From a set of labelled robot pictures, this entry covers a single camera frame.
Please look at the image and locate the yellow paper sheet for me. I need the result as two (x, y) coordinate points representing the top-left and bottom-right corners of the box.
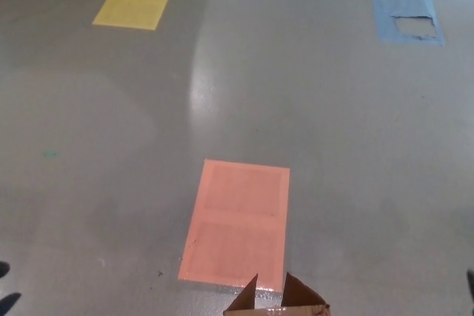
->
(91, 0), (178, 31)

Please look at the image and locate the brown cardboard box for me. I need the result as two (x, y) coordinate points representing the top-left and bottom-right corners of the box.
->
(222, 272), (332, 316)

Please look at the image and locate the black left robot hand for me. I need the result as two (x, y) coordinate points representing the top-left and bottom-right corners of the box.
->
(0, 260), (23, 312)

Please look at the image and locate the torn blue paper sheet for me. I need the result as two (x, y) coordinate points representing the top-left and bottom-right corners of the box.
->
(370, 0), (445, 47)

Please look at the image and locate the orange paper sheet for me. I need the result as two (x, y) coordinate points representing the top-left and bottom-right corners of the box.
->
(177, 158), (291, 292)

